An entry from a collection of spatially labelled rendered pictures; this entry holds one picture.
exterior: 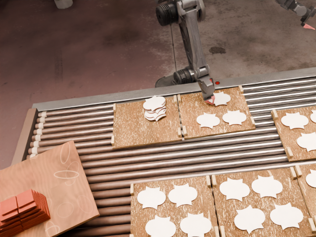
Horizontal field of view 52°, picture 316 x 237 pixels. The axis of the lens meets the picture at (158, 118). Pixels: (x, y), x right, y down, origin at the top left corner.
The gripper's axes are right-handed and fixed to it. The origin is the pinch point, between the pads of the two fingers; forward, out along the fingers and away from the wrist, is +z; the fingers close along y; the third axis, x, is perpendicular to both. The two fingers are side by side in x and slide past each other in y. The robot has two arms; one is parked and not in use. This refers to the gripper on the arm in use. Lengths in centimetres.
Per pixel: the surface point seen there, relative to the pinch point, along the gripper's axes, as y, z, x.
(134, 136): 19, -13, -47
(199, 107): 3.5, -0.8, -8.1
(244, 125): 22.6, 5.8, 13.9
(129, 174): 43, -13, -52
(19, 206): 70, -52, -85
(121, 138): 18, -15, -55
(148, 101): -2.2, -15.6, -35.3
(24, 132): 4, -35, -114
